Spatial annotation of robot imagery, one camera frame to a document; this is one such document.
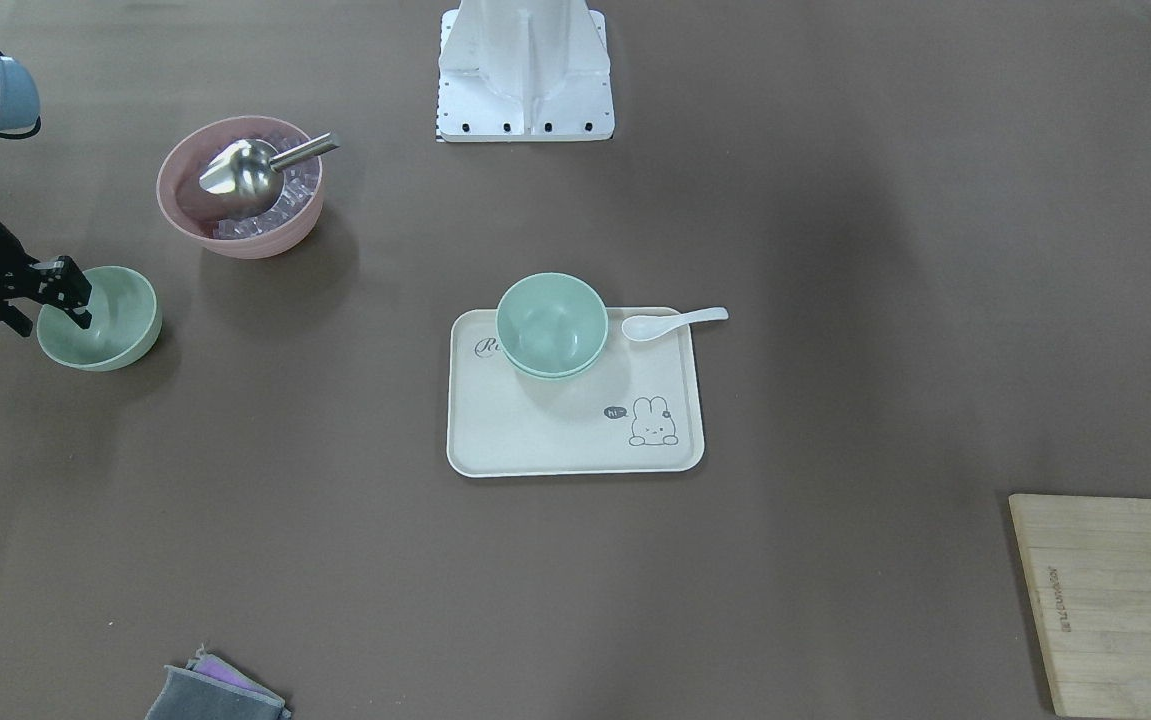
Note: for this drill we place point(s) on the green bowl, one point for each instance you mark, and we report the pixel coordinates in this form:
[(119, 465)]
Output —
[(126, 321), (552, 321), (560, 375)]

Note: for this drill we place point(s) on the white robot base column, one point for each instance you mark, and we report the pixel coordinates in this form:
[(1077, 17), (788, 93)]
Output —
[(524, 71)]

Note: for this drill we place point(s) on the metal scoop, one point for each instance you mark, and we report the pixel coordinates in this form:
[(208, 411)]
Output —
[(246, 177)]

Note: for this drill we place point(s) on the bamboo cutting board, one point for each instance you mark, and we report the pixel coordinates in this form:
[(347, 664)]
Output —
[(1087, 564)]

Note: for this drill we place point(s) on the grey folded cloth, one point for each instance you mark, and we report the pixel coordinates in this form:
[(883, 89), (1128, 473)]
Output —
[(209, 687)]

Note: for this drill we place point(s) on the green bowl on tray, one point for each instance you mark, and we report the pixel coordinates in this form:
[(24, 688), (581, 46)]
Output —
[(560, 375)]

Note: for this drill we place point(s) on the white ceramic spoon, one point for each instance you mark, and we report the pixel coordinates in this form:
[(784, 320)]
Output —
[(646, 328)]

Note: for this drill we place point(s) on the cream serving tray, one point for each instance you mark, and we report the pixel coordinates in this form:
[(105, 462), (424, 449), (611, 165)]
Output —
[(635, 410)]

